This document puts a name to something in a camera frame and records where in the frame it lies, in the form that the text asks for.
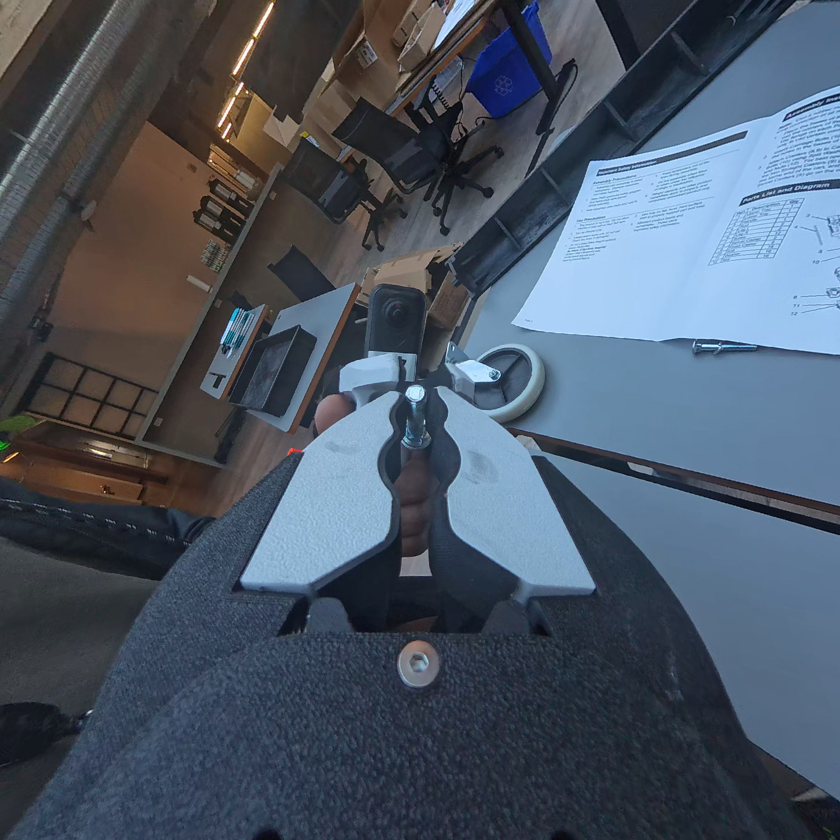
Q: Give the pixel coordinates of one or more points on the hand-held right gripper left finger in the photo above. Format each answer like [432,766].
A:
[328,499]

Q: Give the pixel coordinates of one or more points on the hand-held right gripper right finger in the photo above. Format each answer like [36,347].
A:
[505,512]

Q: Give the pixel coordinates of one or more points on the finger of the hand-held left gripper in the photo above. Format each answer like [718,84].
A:
[367,380]

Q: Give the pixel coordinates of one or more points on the silver hex bolt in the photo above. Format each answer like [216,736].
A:
[722,346]
[415,423]

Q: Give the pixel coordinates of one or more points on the grey desk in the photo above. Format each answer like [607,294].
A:
[656,407]

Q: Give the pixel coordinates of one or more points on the cardboard boxes on desk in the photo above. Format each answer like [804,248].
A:
[420,33]

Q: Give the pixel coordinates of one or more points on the wooden standing desk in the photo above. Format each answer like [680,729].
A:
[525,39]

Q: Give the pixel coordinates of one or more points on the person's left hand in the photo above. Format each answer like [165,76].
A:
[415,499]

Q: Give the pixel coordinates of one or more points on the open cardboard box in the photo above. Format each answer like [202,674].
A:
[407,269]

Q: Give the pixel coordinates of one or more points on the small grey table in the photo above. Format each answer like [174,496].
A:
[315,315]

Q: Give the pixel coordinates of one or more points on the black plastic tray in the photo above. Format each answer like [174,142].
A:
[272,371]

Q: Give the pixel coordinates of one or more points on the black plain chair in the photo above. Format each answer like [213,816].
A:
[302,272]

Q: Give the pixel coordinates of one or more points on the white caster wheel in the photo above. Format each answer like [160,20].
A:
[508,387]

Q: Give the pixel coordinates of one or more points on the set of marker pens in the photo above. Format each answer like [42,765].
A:
[237,331]

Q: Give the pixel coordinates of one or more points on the small white side table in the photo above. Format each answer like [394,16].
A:
[220,374]

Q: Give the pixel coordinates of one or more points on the black mesh office chair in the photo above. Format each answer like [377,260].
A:
[407,144]
[328,177]

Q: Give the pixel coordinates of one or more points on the long grey counter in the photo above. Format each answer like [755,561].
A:
[184,367]

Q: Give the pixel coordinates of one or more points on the row of small bottles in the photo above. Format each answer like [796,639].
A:
[214,254]

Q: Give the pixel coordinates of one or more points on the white cylinder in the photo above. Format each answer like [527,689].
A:
[199,283]

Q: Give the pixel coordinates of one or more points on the stacked cardboard boxes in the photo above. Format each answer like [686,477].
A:
[358,49]

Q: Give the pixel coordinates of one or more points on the blue recycling bin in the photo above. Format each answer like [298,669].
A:
[508,65]

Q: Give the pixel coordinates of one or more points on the white instruction manual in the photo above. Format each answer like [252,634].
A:
[689,249]

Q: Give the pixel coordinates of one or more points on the ceiling light strip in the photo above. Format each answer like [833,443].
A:
[244,56]

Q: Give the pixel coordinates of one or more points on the black grid frame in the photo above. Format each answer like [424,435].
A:
[92,394]

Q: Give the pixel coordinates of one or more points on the silver ventilation duct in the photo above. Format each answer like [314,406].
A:
[72,131]

